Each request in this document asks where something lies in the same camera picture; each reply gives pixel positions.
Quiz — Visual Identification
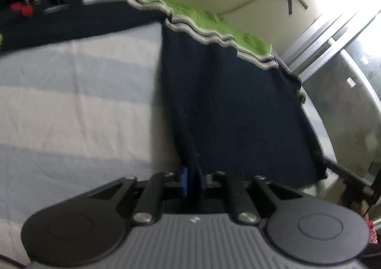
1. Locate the navy green knitted sweater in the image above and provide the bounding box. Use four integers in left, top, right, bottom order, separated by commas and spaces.
0, 0, 328, 216

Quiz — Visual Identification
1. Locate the blue white striped bedsheet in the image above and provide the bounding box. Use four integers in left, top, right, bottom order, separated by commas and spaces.
0, 0, 337, 267

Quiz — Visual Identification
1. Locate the grey wall cable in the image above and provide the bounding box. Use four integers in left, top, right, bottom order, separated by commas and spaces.
215, 0, 284, 17

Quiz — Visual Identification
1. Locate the aluminium window frame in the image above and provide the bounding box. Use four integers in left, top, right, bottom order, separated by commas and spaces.
280, 6, 380, 82

